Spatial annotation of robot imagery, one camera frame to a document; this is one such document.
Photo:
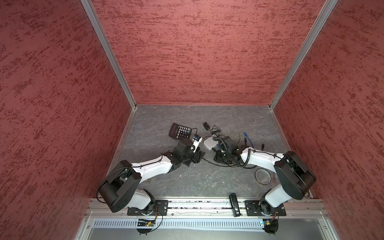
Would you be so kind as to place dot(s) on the black stapler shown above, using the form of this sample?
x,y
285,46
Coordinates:
x,y
235,205

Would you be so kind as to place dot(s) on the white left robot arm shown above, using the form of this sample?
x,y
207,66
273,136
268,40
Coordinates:
x,y
119,189

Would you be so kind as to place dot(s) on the black desk calculator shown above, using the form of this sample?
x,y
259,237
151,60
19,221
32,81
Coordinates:
x,y
178,132

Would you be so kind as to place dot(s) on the brown tape roll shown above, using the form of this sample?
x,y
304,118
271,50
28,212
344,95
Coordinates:
x,y
263,177

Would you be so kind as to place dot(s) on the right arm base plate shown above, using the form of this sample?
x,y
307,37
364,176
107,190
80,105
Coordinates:
x,y
254,209

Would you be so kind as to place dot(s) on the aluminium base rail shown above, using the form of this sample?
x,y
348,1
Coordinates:
x,y
215,208

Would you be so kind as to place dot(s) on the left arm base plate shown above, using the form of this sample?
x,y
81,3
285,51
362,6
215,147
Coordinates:
x,y
159,207

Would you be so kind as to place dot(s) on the aluminium left corner post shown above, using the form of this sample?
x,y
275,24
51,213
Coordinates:
x,y
92,15

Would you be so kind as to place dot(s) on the white slotted cable duct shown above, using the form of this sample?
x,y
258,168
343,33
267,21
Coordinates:
x,y
191,224

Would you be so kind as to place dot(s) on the white network switch box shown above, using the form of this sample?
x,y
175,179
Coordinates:
x,y
211,142

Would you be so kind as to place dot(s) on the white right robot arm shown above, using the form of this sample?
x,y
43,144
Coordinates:
x,y
295,176

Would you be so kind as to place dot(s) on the aluminium corner post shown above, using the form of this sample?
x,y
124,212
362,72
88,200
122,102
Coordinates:
x,y
92,15
317,26

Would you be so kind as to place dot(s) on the aluminium right corner post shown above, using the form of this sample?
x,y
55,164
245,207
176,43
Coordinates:
x,y
317,26

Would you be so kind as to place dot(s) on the black power adapter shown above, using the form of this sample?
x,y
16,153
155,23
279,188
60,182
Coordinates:
x,y
206,126

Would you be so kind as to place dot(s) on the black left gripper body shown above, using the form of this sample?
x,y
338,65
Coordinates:
x,y
194,157

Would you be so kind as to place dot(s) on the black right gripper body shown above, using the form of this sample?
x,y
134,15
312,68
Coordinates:
x,y
224,157

